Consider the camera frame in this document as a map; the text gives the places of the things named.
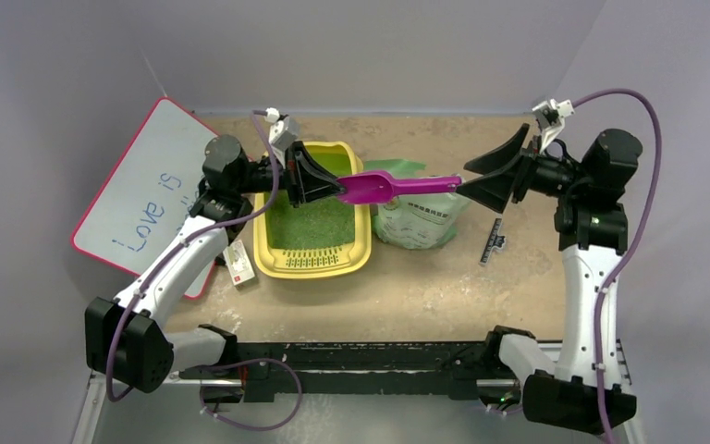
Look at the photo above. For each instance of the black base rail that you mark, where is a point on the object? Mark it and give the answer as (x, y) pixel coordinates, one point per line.
(459, 370)

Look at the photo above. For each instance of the magenta plastic litter scoop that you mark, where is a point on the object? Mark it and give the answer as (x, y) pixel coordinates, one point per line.
(380, 187)

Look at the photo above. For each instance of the green cat litter bag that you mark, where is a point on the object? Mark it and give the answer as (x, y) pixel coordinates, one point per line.
(418, 222)

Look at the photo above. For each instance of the black ruler strip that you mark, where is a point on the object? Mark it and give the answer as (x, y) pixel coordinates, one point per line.
(495, 242)

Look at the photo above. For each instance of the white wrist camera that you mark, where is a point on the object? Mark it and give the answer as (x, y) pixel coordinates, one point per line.
(550, 116)
(283, 132)

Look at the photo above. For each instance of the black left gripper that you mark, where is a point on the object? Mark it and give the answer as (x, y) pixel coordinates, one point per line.
(291, 178)

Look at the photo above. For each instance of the small white red box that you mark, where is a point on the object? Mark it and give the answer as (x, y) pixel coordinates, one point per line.
(238, 264)

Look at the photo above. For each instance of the yellow litter box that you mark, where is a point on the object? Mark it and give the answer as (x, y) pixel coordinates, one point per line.
(324, 239)

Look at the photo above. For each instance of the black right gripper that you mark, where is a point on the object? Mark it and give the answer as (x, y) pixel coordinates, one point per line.
(524, 172)

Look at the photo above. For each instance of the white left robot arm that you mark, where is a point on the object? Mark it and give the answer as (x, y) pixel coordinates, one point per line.
(124, 336)

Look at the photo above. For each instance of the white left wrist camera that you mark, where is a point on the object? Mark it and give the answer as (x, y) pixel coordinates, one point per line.
(283, 132)

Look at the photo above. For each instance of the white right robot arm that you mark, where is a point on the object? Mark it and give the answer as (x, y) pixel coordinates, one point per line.
(582, 389)

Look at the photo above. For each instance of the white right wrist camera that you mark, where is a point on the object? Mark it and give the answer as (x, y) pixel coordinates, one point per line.
(550, 116)

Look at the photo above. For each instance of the pink framed whiteboard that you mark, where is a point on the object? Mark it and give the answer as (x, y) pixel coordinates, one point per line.
(144, 201)

